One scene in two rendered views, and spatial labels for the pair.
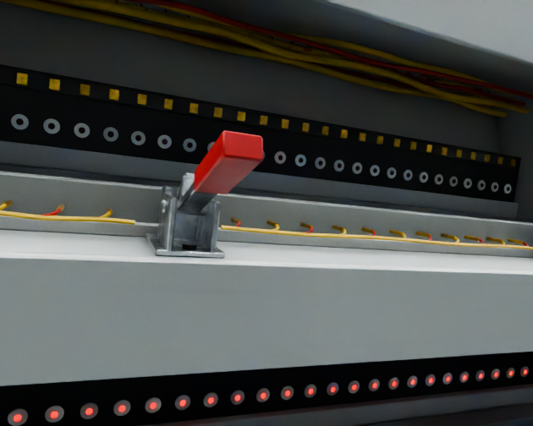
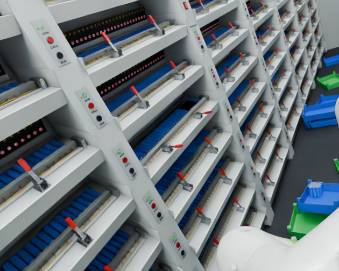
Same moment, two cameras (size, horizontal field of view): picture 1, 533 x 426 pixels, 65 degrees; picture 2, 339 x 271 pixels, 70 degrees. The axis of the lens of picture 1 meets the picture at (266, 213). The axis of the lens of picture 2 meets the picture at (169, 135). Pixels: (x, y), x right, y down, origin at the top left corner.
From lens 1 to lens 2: 84 cm
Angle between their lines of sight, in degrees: 40
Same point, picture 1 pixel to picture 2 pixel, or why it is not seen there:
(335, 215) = (172, 133)
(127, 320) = (171, 159)
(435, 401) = not seen: hidden behind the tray
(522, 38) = (182, 89)
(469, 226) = (184, 120)
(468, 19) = (176, 94)
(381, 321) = (185, 144)
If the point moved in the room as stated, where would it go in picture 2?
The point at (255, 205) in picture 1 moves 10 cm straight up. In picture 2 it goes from (166, 139) to (155, 118)
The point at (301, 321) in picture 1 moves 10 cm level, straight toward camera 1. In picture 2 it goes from (180, 149) to (192, 155)
